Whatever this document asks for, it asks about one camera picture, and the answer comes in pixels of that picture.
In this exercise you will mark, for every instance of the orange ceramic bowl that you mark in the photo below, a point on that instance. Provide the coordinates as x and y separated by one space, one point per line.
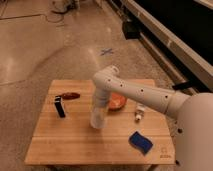
117 101

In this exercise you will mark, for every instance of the black box on floor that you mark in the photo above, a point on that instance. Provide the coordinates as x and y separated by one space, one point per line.
130 31

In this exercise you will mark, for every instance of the blue sponge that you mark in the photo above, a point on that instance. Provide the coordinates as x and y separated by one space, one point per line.
141 142

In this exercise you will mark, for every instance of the reddish brown oval object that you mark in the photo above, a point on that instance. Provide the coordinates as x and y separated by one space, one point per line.
70 96

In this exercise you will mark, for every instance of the wooden table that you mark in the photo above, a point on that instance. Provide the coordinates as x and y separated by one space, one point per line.
72 141

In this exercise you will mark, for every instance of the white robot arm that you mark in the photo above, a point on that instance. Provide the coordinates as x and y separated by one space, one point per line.
194 115

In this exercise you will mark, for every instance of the black eraser block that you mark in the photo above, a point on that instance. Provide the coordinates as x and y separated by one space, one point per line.
59 107

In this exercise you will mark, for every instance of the white tube with label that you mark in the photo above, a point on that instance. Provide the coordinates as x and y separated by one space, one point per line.
139 112

